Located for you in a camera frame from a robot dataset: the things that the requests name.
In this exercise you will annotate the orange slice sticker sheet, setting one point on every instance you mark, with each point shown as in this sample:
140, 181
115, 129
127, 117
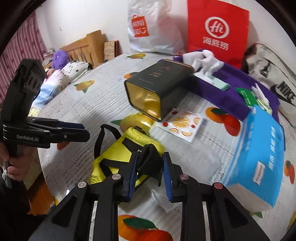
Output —
182, 124

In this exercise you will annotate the white Miniso plastic bag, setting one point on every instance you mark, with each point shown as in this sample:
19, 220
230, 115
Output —
151, 28

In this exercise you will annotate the person's left hand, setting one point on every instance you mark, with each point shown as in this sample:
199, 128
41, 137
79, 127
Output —
20, 165

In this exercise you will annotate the dark green tin box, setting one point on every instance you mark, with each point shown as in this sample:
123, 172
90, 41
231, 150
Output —
156, 90

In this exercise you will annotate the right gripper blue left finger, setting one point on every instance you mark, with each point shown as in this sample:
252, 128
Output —
128, 172

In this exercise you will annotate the purple plush toy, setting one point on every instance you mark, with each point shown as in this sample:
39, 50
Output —
60, 59

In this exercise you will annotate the grey Nike bag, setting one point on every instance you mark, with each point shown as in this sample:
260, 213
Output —
266, 66

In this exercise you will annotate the blue tissue pack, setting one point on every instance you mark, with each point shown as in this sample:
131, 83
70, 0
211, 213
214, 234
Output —
255, 174

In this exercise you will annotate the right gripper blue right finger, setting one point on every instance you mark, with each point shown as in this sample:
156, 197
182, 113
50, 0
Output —
171, 173

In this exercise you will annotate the fruit print tablecloth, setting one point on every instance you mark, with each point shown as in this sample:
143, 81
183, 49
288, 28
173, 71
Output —
99, 97

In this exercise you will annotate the white wrapped small item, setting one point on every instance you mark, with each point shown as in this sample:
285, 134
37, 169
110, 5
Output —
262, 101

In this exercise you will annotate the wooden headboard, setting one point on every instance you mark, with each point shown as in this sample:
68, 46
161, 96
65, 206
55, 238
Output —
88, 49

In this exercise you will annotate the green sponge cloth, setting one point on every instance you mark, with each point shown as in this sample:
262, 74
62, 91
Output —
216, 82

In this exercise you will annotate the green snack packet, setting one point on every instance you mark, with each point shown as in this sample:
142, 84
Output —
248, 96

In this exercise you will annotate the pink striped curtain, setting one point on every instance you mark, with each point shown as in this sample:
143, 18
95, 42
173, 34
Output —
25, 43

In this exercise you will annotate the white spotted pillow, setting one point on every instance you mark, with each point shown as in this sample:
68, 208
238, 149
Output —
75, 68

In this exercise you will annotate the brown framed board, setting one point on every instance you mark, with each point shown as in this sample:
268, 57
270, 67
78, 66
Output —
110, 50

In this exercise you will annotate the red paper bag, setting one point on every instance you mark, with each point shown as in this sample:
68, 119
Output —
219, 27

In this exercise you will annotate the purple towel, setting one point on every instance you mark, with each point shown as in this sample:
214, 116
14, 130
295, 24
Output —
229, 100

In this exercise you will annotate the white soft cloth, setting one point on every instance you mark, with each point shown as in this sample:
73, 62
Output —
203, 62

